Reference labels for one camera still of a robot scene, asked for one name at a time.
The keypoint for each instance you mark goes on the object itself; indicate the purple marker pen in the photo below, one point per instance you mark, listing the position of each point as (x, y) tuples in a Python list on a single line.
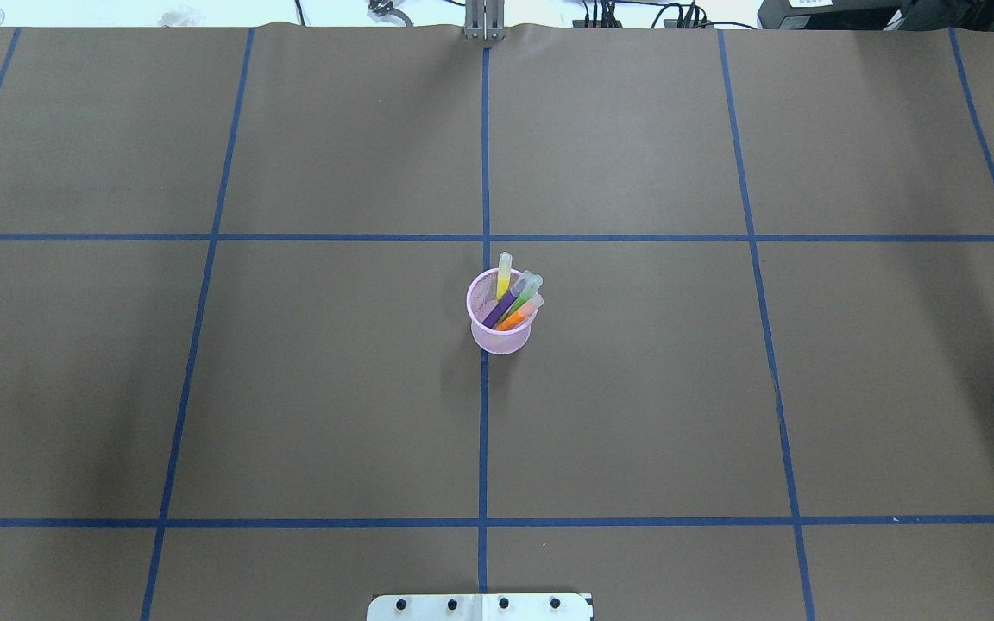
[(505, 303)]

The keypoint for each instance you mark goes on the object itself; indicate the orange highlighter pen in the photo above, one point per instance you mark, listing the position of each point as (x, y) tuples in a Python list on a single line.
[(516, 317)]

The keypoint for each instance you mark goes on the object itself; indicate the green highlighter pen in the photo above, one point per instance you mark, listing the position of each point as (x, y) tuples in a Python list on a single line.
[(523, 290)]

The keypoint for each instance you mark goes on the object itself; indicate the yellow highlighter pen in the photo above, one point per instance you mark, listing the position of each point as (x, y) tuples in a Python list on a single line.
[(504, 276)]

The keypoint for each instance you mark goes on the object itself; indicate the pink mesh pen holder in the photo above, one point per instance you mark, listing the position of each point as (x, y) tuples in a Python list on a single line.
[(479, 302)]

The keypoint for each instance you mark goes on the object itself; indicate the aluminium frame post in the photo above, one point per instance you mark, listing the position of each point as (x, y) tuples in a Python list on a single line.
[(485, 20)]

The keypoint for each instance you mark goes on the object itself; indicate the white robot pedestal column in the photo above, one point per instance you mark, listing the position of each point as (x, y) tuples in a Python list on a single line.
[(482, 606)]

